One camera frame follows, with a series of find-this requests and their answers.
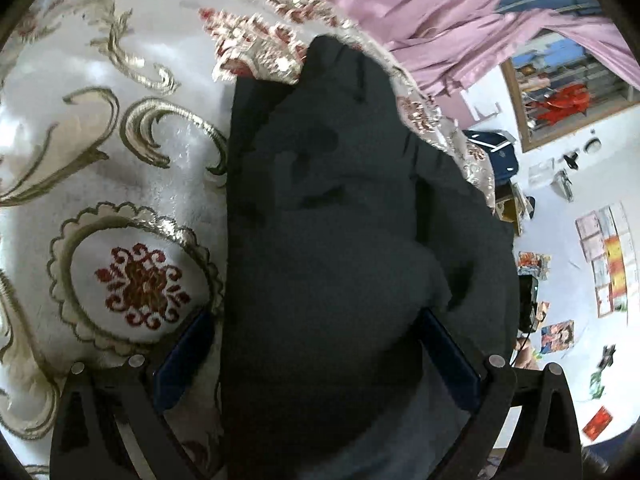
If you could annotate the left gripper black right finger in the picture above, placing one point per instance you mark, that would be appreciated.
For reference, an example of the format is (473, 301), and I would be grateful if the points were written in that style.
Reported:
(545, 443)

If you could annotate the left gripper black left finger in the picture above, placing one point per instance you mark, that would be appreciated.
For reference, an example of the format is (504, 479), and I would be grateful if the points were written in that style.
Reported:
(86, 443)

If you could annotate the black zip jacket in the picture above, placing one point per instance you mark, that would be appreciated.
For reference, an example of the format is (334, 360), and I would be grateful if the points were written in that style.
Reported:
(343, 226)

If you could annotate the wooden shelf desk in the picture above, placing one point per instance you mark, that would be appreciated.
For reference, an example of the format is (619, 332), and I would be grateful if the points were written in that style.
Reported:
(514, 206)

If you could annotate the navy blue backpack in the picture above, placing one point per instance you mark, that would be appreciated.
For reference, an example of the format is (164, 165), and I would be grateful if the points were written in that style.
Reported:
(499, 146)

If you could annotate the floral satin bedspread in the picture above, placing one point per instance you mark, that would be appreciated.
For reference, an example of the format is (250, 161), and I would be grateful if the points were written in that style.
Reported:
(114, 121)

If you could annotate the red garment outside window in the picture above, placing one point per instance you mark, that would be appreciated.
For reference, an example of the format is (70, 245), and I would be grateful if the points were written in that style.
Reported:
(568, 101)

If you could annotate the wooden framed barred window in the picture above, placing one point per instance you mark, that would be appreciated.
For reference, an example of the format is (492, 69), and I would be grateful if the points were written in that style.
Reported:
(557, 87)

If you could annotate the pink satin curtain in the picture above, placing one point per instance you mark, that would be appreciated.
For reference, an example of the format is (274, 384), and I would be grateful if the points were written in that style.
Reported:
(448, 45)

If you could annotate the red card on wall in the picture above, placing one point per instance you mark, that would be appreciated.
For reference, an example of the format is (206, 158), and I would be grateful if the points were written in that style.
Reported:
(597, 424)

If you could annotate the colourful wall poster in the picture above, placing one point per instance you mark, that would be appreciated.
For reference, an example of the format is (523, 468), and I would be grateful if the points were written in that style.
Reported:
(533, 264)
(557, 337)

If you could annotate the round wall clock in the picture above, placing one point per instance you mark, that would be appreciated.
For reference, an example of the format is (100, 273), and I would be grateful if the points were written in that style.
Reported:
(593, 146)

